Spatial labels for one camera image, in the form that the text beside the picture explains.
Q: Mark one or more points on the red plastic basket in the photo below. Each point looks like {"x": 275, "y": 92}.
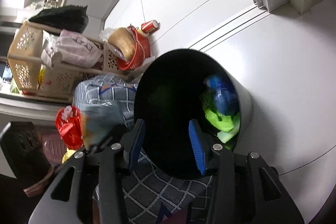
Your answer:
{"x": 142, "y": 51}

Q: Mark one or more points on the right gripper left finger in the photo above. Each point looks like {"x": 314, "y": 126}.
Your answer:
{"x": 69, "y": 198}

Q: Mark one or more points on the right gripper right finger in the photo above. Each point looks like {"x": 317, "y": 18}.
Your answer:
{"x": 245, "y": 188}

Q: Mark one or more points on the green plastic bag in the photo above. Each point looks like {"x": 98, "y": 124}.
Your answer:
{"x": 226, "y": 127}

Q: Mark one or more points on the red drink can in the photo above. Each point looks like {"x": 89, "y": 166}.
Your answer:
{"x": 149, "y": 27}

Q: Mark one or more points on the grey checked tablecloth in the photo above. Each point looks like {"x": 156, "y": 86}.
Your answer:
{"x": 136, "y": 191}

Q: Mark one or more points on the black hanging cloth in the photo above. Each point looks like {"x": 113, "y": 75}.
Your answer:
{"x": 72, "y": 18}

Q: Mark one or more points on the red plastic bag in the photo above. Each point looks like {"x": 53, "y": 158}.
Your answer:
{"x": 69, "y": 127}

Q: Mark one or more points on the black trash bin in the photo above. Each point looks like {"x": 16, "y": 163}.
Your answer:
{"x": 169, "y": 95}

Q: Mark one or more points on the blue plastic wrapper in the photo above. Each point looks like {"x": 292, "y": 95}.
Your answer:
{"x": 221, "y": 96}

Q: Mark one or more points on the pink patterned bag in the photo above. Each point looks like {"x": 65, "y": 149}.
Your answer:
{"x": 69, "y": 47}

